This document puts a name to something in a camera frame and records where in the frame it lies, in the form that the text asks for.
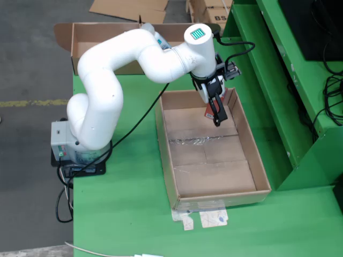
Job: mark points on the small open cardboard box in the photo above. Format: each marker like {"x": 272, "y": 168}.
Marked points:
{"x": 197, "y": 10}

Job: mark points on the cardboard box BS print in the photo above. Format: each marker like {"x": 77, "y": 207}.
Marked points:
{"x": 217, "y": 17}

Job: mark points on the shallow cardboard tray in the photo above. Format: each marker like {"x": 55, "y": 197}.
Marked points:
{"x": 214, "y": 176}

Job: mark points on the grey robot base box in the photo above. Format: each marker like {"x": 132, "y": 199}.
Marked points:
{"x": 57, "y": 139}

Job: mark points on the flat cardboard sheet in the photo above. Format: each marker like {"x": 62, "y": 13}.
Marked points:
{"x": 128, "y": 8}

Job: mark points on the green metal shelf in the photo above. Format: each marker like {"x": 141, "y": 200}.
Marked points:
{"x": 268, "y": 80}

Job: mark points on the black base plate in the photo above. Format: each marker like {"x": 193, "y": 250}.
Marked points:
{"x": 99, "y": 170}

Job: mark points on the divided cardboard box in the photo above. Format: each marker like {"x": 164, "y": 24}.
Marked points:
{"x": 88, "y": 34}

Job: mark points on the red carton box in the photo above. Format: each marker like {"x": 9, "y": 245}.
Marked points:
{"x": 208, "y": 110}

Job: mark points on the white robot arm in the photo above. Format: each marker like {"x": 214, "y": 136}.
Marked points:
{"x": 99, "y": 93}

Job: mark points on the white adapter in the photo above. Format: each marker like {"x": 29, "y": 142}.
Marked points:
{"x": 148, "y": 255}

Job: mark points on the white plastic bottle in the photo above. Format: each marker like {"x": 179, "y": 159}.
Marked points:
{"x": 148, "y": 26}

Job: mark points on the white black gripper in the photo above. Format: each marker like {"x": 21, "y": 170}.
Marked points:
{"x": 203, "y": 92}

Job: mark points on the black monitor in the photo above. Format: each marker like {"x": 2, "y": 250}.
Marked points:
{"x": 321, "y": 26}

